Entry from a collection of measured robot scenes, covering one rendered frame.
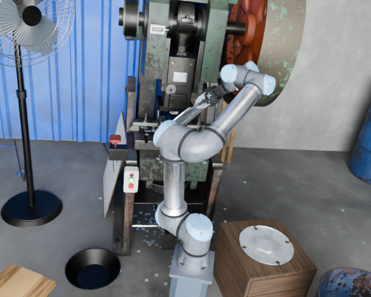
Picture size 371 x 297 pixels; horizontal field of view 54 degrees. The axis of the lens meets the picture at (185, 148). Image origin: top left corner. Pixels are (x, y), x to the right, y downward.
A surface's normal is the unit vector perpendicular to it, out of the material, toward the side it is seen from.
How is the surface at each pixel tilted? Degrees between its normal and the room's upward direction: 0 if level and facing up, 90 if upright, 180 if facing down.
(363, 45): 90
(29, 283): 0
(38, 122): 90
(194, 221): 8
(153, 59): 90
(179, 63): 90
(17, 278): 0
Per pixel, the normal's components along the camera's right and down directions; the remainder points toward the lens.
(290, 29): 0.17, 0.32
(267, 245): 0.12, -0.88
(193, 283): -0.13, 0.45
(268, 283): 0.27, 0.48
